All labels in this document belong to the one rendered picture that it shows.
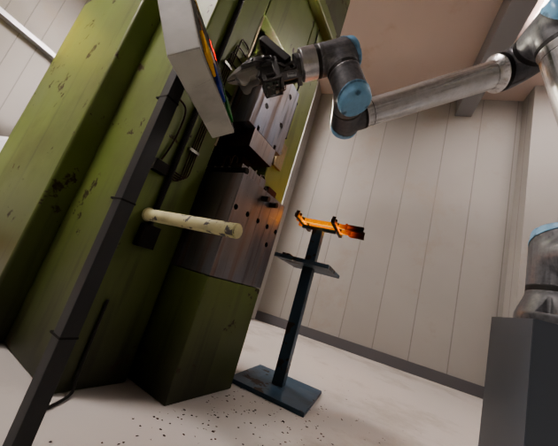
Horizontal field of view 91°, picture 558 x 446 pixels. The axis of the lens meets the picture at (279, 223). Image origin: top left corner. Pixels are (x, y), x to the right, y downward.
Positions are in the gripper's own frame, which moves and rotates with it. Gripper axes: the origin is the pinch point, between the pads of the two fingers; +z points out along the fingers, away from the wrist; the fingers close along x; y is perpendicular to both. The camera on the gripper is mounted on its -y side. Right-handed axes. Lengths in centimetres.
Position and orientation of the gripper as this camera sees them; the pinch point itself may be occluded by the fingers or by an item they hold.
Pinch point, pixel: (230, 78)
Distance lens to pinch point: 91.1
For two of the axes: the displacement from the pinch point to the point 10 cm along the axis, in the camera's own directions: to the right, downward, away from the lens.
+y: 2.4, 9.4, -2.6
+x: 0.7, 2.5, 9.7
